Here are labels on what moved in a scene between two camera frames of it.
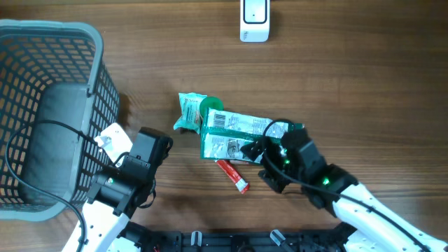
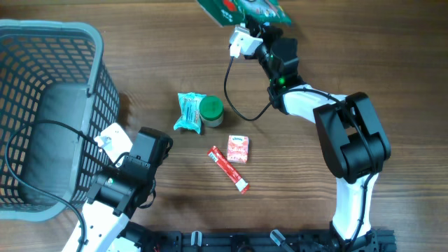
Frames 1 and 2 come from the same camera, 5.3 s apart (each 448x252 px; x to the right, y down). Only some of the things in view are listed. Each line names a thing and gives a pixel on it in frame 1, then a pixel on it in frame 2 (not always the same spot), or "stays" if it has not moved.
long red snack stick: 232,172 stays
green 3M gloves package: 224,132 to 225,12
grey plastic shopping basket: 56,94 stays
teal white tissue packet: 190,106 stays
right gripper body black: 279,160 to 269,35
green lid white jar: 213,102 stays
